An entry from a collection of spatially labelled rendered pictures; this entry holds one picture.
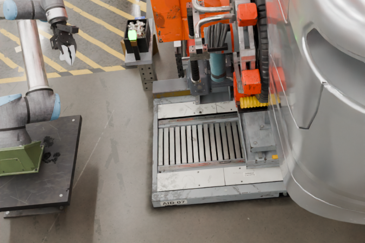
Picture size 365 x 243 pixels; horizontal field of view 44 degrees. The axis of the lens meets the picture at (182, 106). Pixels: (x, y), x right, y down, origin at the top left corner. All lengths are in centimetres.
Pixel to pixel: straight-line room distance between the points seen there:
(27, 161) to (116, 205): 56
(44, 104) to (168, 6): 87
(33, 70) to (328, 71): 181
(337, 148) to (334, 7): 40
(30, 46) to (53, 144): 57
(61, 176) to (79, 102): 90
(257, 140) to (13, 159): 132
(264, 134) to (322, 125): 135
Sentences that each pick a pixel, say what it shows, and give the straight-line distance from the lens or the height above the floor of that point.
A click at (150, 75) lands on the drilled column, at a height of 15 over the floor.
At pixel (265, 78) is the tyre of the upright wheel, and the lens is 195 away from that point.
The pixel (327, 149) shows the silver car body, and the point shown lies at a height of 121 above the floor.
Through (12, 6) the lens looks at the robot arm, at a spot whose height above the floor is 115.
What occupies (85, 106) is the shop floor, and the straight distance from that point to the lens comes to 323.
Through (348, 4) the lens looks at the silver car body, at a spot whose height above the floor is 163.
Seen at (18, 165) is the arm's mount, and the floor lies 38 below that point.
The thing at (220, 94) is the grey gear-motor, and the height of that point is 9.
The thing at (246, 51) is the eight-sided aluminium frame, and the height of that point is 97.
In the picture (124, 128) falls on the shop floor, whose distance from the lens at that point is 300.
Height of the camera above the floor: 223
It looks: 47 degrees down
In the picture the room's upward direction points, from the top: 9 degrees counter-clockwise
